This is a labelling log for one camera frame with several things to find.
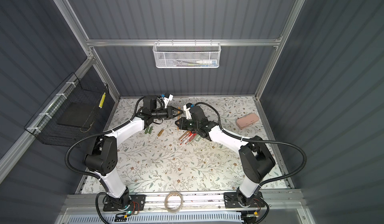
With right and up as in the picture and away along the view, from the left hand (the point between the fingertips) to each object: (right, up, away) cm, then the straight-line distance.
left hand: (185, 113), depth 83 cm
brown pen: (-3, -3, 0) cm, 4 cm away
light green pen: (+8, -16, +14) cm, 23 cm away
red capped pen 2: (+3, -17, +14) cm, 22 cm away
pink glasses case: (+41, -5, +20) cm, 46 cm away
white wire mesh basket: (-4, +40, +17) cm, 44 cm away
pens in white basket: (+7, +31, +8) cm, 33 cm away
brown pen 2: (-2, -15, +16) cm, 22 cm away
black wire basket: (-58, -5, -21) cm, 61 cm away
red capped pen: (0, -17, +14) cm, 22 cm away
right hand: (-4, -5, 0) cm, 6 cm away
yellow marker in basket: (-47, +8, +1) cm, 47 cm away
